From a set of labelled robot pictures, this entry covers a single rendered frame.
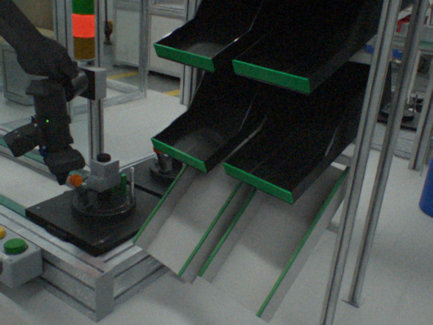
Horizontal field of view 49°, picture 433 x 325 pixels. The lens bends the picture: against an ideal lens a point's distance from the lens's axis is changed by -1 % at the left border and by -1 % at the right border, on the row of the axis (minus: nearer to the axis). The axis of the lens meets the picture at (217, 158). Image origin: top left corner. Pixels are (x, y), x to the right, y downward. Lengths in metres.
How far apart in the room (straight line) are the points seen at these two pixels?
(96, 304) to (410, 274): 0.71
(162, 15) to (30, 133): 5.51
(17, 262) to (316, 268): 0.64
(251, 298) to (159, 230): 0.23
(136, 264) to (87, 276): 0.11
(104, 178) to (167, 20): 5.33
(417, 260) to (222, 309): 0.53
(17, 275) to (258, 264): 0.46
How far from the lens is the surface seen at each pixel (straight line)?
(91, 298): 0.94
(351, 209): 0.79
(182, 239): 0.88
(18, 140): 0.90
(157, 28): 6.43
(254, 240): 0.84
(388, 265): 1.24
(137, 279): 1.01
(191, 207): 0.90
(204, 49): 0.77
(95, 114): 1.25
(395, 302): 1.13
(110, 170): 1.05
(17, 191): 1.33
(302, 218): 0.82
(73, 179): 1.01
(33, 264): 1.01
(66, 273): 0.98
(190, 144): 0.82
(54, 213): 1.09
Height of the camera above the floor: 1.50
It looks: 22 degrees down
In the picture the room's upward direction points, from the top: 5 degrees clockwise
